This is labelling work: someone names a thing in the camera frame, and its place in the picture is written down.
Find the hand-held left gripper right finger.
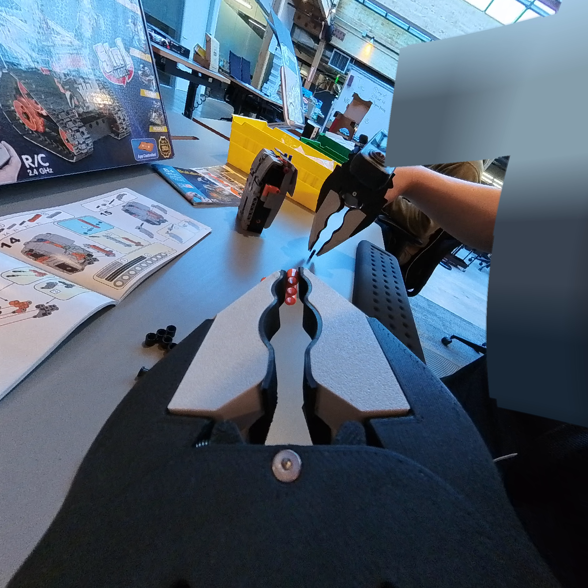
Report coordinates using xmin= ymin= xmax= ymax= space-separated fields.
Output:
xmin=301 ymin=267 xmax=411 ymax=444

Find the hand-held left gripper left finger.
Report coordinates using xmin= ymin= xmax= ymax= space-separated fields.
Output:
xmin=168 ymin=270 xmax=281 ymax=444

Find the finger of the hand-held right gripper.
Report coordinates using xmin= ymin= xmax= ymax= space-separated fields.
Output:
xmin=316 ymin=208 xmax=383 ymax=257
xmin=308 ymin=183 xmax=351 ymax=252

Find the person's right forearm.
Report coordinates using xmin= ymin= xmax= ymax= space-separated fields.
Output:
xmin=386 ymin=164 xmax=502 ymax=254

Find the grey desk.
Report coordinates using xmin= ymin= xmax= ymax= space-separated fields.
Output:
xmin=0 ymin=108 xmax=386 ymax=575

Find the green plastic bin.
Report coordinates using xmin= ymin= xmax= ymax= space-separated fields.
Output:
xmin=301 ymin=133 xmax=364 ymax=164

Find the brown cardboard stand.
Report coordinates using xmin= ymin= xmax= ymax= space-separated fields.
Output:
xmin=333 ymin=94 xmax=373 ymax=141

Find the black five-hole connector brick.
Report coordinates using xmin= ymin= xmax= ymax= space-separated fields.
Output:
xmin=145 ymin=325 xmax=179 ymax=351

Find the grey toy brick assembly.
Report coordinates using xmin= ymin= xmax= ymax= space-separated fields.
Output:
xmin=236 ymin=148 xmax=298 ymax=236

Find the black office chair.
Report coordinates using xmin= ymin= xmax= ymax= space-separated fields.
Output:
xmin=381 ymin=216 xmax=488 ymax=354

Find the whiteboard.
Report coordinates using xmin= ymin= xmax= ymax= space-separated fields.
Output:
xmin=328 ymin=64 xmax=396 ymax=138

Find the yellow plastic bin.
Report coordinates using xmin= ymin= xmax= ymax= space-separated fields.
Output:
xmin=227 ymin=115 xmax=343 ymax=213

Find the leaning printed board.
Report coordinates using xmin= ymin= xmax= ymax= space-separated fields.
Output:
xmin=280 ymin=64 xmax=306 ymax=128

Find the closed blue building manual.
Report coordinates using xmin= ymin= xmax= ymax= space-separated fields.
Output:
xmin=152 ymin=163 xmax=251 ymax=206

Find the open instruction booklet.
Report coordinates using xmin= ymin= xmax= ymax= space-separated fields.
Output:
xmin=0 ymin=187 xmax=213 ymax=400

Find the wooden background table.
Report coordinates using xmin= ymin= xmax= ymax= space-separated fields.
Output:
xmin=152 ymin=43 xmax=230 ymax=120

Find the open cardboard box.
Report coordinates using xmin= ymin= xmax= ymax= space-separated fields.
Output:
xmin=193 ymin=33 xmax=220 ymax=72

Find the toy car display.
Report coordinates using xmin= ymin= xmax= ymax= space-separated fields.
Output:
xmin=147 ymin=25 xmax=191 ymax=58

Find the blue robot kit box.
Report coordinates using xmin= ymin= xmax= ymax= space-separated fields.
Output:
xmin=0 ymin=0 xmax=175 ymax=187

